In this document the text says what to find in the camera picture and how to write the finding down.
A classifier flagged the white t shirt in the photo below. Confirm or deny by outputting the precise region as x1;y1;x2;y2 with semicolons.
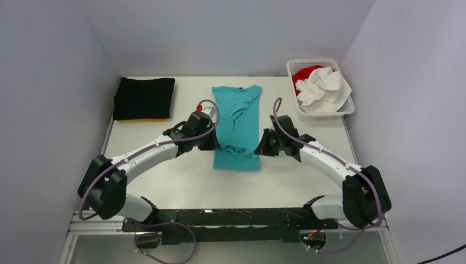
296;67;352;113

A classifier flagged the folded yellow t shirt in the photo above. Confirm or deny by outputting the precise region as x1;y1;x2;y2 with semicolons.
117;118;168;123

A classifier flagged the turquoise t shirt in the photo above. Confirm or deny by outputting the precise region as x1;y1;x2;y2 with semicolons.
212;85;262;172

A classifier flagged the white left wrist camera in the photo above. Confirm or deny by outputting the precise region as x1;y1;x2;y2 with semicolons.
196;104;216;119

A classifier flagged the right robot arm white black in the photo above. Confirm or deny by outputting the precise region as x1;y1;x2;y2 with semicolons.
254;115;392;230

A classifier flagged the black cable bottom right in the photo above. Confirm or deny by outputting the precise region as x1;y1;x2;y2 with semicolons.
417;244;466;264

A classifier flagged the aluminium table frame rail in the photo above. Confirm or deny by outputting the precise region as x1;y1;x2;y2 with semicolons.
58;113;390;264

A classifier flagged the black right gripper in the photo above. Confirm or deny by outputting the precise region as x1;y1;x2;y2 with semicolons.
254;128;286;157

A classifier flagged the red t shirt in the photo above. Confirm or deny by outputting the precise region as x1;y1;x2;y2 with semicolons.
292;65;322;96

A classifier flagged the folded black t shirt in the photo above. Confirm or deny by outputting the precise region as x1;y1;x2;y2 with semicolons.
113;78;175;120

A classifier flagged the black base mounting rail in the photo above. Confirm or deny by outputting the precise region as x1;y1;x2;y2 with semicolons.
122;207;337;245

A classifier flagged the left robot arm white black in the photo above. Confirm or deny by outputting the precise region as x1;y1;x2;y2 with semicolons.
77;107;219;231

